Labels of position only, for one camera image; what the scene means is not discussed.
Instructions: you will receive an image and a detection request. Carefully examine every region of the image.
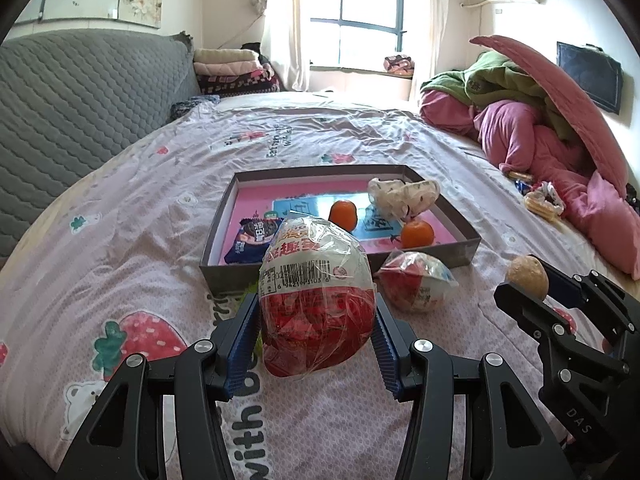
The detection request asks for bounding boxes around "orange tangerine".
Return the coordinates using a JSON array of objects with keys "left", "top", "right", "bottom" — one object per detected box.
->
[
  {"left": 329, "top": 200, "right": 358, "bottom": 229},
  {"left": 401, "top": 220, "right": 435, "bottom": 249}
]

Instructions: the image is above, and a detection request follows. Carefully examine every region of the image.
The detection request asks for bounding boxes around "white patterned bag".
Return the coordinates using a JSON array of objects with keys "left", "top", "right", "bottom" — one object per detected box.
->
[{"left": 532, "top": 181, "right": 566, "bottom": 213}]

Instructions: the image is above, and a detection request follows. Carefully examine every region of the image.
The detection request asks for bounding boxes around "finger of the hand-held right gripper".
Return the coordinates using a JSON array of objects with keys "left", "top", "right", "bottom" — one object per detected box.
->
[
  {"left": 547, "top": 262, "right": 640, "bottom": 333},
  {"left": 494, "top": 282, "right": 631, "bottom": 376}
]

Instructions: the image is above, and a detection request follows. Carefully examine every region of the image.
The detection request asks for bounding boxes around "pink and blue book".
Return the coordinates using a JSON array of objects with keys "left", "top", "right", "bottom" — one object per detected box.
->
[{"left": 218, "top": 180, "right": 463, "bottom": 263}]

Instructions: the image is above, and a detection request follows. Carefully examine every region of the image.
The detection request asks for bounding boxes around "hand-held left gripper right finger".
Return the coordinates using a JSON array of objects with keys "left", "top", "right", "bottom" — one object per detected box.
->
[{"left": 371, "top": 292, "right": 566, "bottom": 480}]

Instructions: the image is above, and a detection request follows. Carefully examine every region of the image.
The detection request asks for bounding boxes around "black framed window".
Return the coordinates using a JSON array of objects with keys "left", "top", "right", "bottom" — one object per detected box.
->
[{"left": 310, "top": 0, "right": 431, "bottom": 68}]

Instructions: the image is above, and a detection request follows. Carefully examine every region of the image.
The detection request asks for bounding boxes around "pink quilt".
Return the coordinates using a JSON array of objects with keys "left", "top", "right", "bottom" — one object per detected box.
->
[{"left": 419, "top": 89, "right": 640, "bottom": 281}]

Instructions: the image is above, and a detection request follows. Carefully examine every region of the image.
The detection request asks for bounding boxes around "red white egg toy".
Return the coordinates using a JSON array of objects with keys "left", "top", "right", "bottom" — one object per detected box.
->
[
  {"left": 376, "top": 250, "right": 458, "bottom": 313},
  {"left": 257, "top": 212, "right": 377, "bottom": 378}
]

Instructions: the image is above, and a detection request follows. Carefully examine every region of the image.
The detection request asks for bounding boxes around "green blanket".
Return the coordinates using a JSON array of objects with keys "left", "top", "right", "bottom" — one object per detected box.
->
[{"left": 420, "top": 52, "right": 581, "bottom": 141}]

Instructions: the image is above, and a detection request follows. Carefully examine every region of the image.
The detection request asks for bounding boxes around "grey cardboard box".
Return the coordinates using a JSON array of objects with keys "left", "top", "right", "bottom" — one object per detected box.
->
[{"left": 199, "top": 164, "right": 482, "bottom": 301}]

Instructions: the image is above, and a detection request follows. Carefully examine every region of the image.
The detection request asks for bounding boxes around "brown potato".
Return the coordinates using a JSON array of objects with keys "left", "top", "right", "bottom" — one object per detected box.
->
[{"left": 506, "top": 255, "right": 549, "bottom": 300}]

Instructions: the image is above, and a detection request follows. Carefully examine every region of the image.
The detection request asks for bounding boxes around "black wall television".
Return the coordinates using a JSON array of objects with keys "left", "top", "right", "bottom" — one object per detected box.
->
[{"left": 556, "top": 41, "right": 625, "bottom": 113}]

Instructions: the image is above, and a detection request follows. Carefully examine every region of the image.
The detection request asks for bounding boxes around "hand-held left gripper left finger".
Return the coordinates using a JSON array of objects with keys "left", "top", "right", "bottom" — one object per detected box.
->
[{"left": 57, "top": 292, "right": 261, "bottom": 480}]

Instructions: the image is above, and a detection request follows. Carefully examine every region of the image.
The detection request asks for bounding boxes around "white wrapper packet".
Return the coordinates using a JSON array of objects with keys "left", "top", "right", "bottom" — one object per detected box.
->
[{"left": 367, "top": 176, "right": 442, "bottom": 222}]

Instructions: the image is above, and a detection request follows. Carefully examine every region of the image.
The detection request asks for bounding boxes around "dark clothing pile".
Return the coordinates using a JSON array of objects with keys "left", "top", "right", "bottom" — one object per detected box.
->
[{"left": 242, "top": 42, "right": 273, "bottom": 66}]

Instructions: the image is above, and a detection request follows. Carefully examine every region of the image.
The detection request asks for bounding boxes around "salmon quilted cushion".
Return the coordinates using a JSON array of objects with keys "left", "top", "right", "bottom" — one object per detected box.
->
[{"left": 469, "top": 35, "right": 630, "bottom": 196}]

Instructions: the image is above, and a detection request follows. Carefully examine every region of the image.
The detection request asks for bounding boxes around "grey quilted headboard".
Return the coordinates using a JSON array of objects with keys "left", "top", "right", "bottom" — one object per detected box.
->
[{"left": 0, "top": 27, "right": 201, "bottom": 261}]

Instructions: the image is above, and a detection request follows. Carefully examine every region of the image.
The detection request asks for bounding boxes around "dark blue cloth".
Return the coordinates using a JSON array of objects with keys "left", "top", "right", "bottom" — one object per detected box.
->
[{"left": 171, "top": 95, "right": 221, "bottom": 121}]

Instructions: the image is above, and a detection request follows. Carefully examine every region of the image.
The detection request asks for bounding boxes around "cream curtain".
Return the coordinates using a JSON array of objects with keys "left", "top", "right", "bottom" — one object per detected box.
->
[
  {"left": 410, "top": 0, "right": 451, "bottom": 101},
  {"left": 260, "top": 0, "right": 312, "bottom": 92}
]

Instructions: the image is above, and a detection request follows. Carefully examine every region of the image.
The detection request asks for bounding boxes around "blue cookie packet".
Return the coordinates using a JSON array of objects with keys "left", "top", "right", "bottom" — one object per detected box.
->
[{"left": 223, "top": 214, "right": 281, "bottom": 265}]

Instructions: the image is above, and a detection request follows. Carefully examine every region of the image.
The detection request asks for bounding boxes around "pink folded blanket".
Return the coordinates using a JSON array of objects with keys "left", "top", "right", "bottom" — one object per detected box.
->
[{"left": 194, "top": 60, "right": 261, "bottom": 77}]

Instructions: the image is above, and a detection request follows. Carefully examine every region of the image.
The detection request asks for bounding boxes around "yellow biscuit packet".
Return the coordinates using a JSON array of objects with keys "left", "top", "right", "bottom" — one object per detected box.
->
[{"left": 523, "top": 195, "right": 558, "bottom": 221}]

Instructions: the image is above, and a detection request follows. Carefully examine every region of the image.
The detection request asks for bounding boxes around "checkered folded blanket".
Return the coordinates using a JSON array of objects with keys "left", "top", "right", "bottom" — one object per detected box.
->
[{"left": 196, "top": 71, "right": 281, "bottom": 97}]

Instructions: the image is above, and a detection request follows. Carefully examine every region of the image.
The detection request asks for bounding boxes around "cream folded blanket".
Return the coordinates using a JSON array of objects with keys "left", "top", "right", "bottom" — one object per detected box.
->
[{"left": 193, "top": 47, "right": 256, "bottom": 65}]

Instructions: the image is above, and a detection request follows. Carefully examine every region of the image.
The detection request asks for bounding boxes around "floral cloth bundle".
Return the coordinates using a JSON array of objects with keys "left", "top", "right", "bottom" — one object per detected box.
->
[{"left": 383, "top": 54, "right": 416, "bottom": 77}]

